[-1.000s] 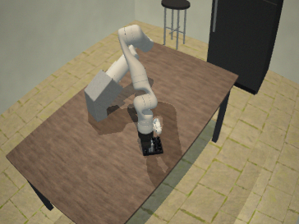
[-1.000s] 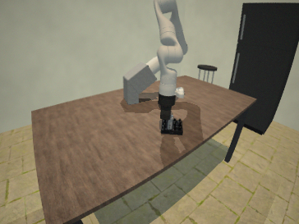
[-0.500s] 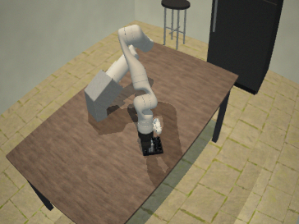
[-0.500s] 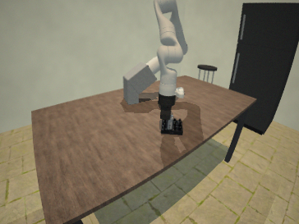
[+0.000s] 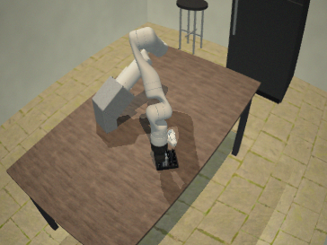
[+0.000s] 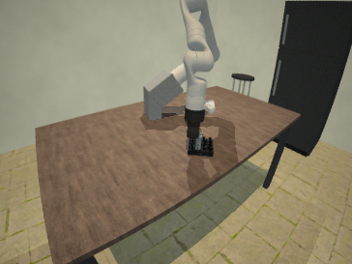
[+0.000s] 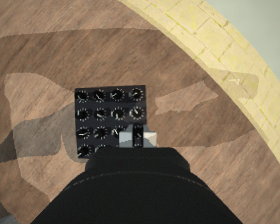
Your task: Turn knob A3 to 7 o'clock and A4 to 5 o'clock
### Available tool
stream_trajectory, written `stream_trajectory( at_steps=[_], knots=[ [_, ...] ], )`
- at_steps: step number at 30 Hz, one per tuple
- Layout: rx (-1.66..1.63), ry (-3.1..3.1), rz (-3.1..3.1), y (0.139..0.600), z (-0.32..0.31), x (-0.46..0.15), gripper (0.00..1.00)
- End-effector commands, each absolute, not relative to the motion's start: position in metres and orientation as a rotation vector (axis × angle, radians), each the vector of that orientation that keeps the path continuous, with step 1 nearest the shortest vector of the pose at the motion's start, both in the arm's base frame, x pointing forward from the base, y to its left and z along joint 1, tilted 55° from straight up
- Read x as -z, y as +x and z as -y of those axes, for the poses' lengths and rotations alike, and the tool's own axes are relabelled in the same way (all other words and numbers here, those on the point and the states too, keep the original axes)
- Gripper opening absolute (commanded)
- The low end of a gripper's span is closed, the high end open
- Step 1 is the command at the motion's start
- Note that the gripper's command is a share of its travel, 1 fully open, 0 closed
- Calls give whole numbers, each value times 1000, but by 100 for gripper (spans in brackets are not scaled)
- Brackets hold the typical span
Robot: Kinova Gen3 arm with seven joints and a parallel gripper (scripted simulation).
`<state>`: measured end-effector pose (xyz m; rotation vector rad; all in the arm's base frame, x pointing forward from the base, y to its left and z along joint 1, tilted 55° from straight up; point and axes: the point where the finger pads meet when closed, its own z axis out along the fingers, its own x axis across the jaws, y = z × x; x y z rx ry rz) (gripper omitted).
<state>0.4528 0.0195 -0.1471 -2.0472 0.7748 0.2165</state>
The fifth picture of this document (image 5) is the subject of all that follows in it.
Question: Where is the black knob box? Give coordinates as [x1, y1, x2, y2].
[156, 149, 179, 171]

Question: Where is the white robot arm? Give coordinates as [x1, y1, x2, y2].
[116, 27, 172, 138]

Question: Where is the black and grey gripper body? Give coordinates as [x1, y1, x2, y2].
[150, 129, 177, 162]

